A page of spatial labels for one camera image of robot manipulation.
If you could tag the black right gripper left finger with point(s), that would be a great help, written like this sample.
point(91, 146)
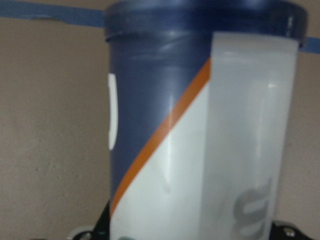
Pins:
point(101, 230)

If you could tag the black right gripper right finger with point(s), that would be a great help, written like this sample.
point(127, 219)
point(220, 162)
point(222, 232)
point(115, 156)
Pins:
point(282, 230)

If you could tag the Wilson tennis ball can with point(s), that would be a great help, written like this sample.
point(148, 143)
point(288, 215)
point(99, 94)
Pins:
point(200, 93)

